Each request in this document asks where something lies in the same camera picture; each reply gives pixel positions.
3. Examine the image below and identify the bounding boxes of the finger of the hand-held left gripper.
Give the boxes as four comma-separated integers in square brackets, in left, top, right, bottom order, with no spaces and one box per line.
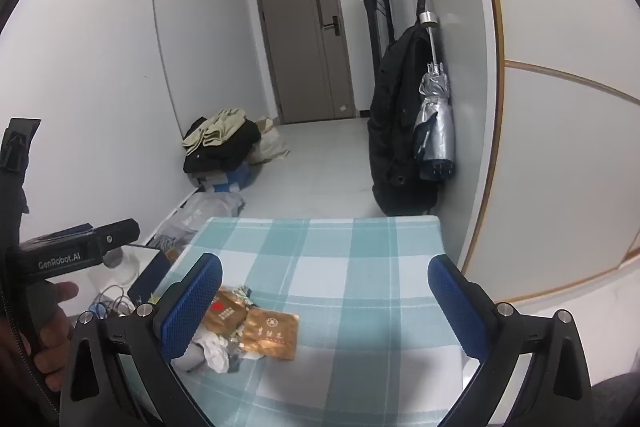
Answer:
[94,219,141,265]

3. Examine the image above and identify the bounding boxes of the beige bag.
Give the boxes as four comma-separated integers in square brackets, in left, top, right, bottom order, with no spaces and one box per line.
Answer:
[251,117,291,166]

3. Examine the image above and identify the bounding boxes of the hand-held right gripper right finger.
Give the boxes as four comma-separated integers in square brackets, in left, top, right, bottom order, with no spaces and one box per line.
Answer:
[426,253,596,427]

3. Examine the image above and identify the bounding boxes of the silver folding umbrella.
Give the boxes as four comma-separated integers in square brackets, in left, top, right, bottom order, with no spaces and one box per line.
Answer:
[413,0,456,181]

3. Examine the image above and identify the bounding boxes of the dark crumpled wrapper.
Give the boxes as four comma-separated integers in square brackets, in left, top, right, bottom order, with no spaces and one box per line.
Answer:
[227,346,267,374]

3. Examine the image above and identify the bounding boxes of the blue box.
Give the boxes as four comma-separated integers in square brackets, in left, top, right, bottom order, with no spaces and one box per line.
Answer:
[191,162,259,194]

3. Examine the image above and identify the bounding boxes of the clear plastic bag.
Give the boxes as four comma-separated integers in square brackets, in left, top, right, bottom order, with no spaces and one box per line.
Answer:
[149,191,246,254]

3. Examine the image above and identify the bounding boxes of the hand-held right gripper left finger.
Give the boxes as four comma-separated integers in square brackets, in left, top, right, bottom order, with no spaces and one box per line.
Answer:
[59,252,224,427]

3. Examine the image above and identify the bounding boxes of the plaid tablecloth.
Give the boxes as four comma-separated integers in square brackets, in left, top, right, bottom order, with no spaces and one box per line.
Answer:
[115,216,468,427]

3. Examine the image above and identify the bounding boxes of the person's left hand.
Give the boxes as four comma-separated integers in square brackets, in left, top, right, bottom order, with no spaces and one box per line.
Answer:
[0,283,81,413]

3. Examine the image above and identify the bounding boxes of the dark tablet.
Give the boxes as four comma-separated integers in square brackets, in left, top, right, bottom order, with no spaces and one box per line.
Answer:
[127,251,174,306]

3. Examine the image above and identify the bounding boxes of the beige clothes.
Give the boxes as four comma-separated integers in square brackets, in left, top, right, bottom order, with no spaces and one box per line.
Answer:
[182,108,249,154]

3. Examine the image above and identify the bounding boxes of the tangled cables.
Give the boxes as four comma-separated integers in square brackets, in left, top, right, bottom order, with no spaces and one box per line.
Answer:
[88,284,137,319]

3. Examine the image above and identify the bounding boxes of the brown packet with red label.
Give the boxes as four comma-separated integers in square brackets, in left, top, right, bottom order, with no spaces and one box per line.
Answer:
[200,289,249,341]

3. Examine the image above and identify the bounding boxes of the person's grey trousers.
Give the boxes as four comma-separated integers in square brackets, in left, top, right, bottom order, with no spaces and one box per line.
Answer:
[589,372,640,427]

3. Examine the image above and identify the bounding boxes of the door lock handle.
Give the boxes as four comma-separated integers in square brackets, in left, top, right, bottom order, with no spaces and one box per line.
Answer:
[320,14,344,38]

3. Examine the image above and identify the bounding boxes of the white tissue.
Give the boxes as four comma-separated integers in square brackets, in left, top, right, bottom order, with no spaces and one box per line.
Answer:
[191,331,232,374]

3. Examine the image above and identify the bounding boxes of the black clothes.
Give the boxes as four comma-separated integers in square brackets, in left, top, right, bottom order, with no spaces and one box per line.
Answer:
[183,119,263,176]

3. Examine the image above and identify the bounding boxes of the grey door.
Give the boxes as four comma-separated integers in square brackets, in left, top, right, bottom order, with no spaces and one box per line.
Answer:
[251,0,357,126]

